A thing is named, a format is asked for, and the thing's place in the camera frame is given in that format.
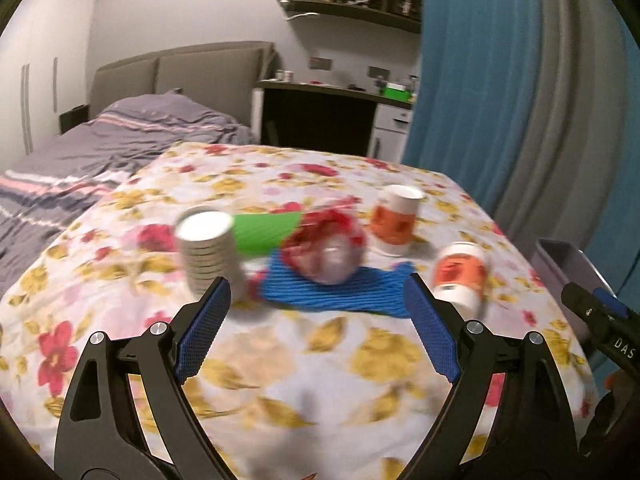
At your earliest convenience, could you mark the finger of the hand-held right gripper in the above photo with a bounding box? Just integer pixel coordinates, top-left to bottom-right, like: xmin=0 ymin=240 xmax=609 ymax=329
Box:
xmin=560 ymin=282 xmax=608 ymax=341
xmin=594 ymin=287 xmax=630 ymax=319

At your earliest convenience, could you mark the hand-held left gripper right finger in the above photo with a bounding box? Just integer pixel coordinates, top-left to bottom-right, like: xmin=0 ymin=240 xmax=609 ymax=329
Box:
xmin=395 ymin=272 xmax=581 ymax=480

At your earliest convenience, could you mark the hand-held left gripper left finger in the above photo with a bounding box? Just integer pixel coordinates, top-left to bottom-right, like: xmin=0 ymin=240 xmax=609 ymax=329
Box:
xmin=54 ymin=276 xmax=236 ymax=480

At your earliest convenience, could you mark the grey plastic bin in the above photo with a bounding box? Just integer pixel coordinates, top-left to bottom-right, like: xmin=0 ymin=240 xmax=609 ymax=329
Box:
xmin=534 ymin=238 xmax=618 ymax=321

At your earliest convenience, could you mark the orange print paper cup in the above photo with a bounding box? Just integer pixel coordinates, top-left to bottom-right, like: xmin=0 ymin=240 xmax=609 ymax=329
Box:
xmin=432 ymin=241 xmax=490 ymax=311
xmin=369 ymin=184 xmax=425 ymax=257

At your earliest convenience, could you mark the white grid paper cup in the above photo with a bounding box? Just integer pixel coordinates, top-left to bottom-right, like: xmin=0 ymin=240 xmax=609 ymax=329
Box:
xmin=175 ymin=208 xmax=247 ymax=301

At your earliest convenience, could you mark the blue foam net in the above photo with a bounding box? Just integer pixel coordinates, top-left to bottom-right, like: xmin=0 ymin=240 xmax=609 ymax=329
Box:
xmin=257 ymin=260 xmax=416 ymax=318

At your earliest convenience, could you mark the green foam net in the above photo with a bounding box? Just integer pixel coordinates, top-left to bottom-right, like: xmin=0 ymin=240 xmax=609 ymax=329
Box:
xmin=232 ymin=211 xmax=306 ymax=261

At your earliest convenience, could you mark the red silver foil wrapper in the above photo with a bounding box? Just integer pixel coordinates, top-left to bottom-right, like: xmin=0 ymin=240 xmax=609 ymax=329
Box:
xmin=281 ymin=199 xmax=369 ymax=284

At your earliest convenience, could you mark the floral tablecloth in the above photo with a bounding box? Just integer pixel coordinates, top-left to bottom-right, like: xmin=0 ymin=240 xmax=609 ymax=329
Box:
xmin=0 ymin=141 xmax=598 ymax=480

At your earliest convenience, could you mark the grey curtain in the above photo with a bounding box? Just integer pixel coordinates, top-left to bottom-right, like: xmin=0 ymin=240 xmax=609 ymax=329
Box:
xmin=480 ymin=0 xmax=640 ymax=281

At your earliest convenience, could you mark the white drawer cabinet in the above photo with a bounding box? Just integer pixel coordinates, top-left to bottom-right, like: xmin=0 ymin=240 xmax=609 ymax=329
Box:
xmin=367 ymin=104 xmax=416 ymax=161

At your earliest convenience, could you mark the grey striped blanket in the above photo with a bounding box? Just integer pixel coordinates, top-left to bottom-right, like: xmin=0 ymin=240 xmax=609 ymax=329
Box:
xmin=0 ymin=89 xmax=256 ymax=296

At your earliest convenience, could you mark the dark desk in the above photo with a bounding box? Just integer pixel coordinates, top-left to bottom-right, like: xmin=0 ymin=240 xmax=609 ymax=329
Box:
xmin=251 ymin=79 xmax=416 ymax=158

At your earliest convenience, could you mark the dark nightstand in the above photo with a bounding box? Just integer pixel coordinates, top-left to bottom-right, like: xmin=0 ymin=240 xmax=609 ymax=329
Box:
xmin=59 ymin=104 xmax=92 ymax=136

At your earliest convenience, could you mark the grey padded bed headboard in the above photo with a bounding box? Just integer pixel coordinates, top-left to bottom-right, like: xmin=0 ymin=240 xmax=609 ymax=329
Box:
xmin=89 ymin=41 xmax=276 ymax=126

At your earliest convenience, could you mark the white wardrobe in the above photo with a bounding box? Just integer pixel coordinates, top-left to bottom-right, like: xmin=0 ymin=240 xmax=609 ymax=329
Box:
xmin=0 ymin=0 xmax=101 ymax=171

